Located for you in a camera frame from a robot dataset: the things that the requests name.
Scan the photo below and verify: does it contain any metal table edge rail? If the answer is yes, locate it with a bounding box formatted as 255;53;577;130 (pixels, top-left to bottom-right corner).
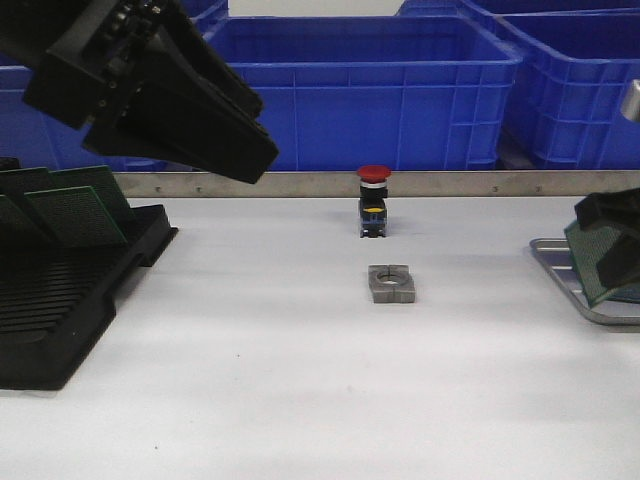
115;170;639;198

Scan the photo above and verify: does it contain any grey metal clamp block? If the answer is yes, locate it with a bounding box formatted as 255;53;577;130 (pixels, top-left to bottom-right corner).
368;264;416;304

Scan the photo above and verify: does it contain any blue plastic crate right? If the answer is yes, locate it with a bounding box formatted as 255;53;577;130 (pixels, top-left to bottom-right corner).
496;13;639;170

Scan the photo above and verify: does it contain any red emergency stop button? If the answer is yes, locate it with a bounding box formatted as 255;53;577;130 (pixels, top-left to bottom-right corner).
357;165;392;238

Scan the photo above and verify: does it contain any blue plastic crate centre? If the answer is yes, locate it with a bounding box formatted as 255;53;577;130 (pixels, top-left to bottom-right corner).
205;16;521;172

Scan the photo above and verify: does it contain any silver metal tray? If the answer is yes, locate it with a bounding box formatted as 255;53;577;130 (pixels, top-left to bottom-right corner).
529;238;639;327

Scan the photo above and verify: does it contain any green circuit board front edge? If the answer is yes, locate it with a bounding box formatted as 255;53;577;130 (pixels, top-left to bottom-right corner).
565;220;639;307

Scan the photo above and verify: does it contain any blue crate back right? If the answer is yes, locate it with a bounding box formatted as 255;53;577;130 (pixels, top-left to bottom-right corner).
396;0;639;17

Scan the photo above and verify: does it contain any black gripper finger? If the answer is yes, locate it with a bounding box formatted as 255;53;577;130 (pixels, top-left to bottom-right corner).
596;234;639;289
574;188;639;232

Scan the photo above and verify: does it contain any green circuit board rear left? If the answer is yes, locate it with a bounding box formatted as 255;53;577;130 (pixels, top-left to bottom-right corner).
1;167;56;215

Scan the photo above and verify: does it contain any green circuit board rear right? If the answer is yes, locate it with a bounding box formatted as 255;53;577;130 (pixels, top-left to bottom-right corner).
51;165;135;223

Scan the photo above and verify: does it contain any green circuit board middle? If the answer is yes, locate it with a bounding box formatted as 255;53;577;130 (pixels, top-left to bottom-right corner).
25;186;128;248

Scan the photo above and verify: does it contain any black slotted board rack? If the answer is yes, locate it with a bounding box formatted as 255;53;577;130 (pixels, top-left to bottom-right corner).
0;157;179;392

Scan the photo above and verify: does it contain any blue plastic crate left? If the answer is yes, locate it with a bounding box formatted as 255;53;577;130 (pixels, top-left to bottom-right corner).
1;55;192;173

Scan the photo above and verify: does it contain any blue crate back left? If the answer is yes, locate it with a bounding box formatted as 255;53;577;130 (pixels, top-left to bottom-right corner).
181;0;229;31

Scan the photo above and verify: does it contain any green circuit board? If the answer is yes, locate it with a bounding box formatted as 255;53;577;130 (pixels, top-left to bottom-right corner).
25;186;128;248
51;165;135;223
1;167;56;215

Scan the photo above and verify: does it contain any blue plastic crate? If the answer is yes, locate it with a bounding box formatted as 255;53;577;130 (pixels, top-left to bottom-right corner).
496;13;639;170
1;55;192;173
205;16;521;172

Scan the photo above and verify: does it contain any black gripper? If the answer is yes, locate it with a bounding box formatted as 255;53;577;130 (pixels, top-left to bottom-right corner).
1;1;279;184

